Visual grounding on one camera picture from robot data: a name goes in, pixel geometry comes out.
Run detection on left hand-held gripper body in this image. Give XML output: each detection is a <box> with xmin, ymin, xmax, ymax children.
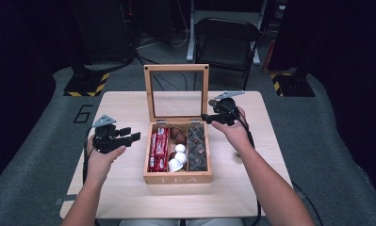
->
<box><xmin>91</xmin><ymin>114</ymin><xmax>129</xmax><ymax>155</ymax></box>

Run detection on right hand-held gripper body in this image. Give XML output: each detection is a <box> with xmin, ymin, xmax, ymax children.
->
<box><xmin>208</xmin><ymin>90</ymin><xmax>246</xmax><ymax>127</ymax></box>

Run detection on wooden box with glass lid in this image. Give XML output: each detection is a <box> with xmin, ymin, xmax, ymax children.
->
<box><xmin>142</xmin><ymin>63</ymin><xmax>214</xmax><ymax>186</ymax></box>

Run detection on person's right hand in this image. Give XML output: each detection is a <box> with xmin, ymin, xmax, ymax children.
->
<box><xmin>210</xmin><ymin>106</ymin><xmax>255</xmax><ymax>155</ymax></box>

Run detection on person's left hand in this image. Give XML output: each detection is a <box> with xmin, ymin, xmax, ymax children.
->
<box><xmin>85</xmin><ymin>137</ymin><xmax>127</xmax><ymax>186</ymax></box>

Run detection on red snack packet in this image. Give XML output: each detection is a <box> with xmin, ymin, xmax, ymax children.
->
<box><xmin>149</xmin><ymin>131</ymin><xmax>158</xmax><ymax>158</ymax></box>
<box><xmin>148</xmin><ymin>155</ymin><xmax>169</xmax><ymax>173</ymax></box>
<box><xmin>156</xmin><ymin>126</ymin><xmax>170</xmax><ymax>157</ymax></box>

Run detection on stack of dark tea bags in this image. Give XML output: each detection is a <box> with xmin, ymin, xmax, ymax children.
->
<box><xmin>188</xmin><ymin>124</ymin><xmax>208</xmax><ymax>172</ymax></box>

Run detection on yellow black striped stand base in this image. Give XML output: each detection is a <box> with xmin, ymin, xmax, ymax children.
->
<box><xmin>63</xmin><ymin>72</ymin><xmax>110</xmax><ymax>98</ymax></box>
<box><xmin>269</xmin><ymin>72</ymin><xmax>316</xmax><ymax>98</ymax></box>

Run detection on black folding chair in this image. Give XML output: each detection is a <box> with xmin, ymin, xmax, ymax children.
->
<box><xmin>193</xmin><ymin>17</ymin><xmax>264</xmax><ymax>91</ymax></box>

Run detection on grey tape strip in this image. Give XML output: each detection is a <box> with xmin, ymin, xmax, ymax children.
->
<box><xmin>54</xmin><ymin>193</ymin><xmax>79</xmax><ymax>207</ymax></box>

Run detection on person's light trousers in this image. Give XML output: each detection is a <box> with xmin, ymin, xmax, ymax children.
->
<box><xmin>118</xmin><ymin>218</ymin><xmax>245</xmax><ymax>226</ymax></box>

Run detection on black equipment cabinet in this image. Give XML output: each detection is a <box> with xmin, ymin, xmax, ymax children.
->
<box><xmin>66</xmin><ymin>0</ymin><xmax>137</xmax><ymax>77</ymax></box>

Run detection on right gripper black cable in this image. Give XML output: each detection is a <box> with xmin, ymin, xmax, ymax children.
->
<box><xmin>225</xmin><ymin>103</ymin><xmax>262</xmax><ymax>226</ymax></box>

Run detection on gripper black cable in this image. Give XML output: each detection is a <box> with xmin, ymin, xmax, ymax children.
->
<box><xmin>82</xmin><ymin>125</ymin><xmax>97</xmax><ymax>186</ymax></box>
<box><xmin>225</xmin><ymin>103</ymin><xmax>262</xmax><ymax>226</ymax></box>

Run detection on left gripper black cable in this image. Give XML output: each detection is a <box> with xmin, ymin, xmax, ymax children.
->
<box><xmin>82</xmin><ymin>125</ymin><xmax>97</xmax><ymax>186</ymax></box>

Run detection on black floor cable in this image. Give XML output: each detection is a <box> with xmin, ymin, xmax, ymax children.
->
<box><xmin>291</xmin><ymin>181</ymin><xmax>324</xmax><ymax>226</ymax></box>

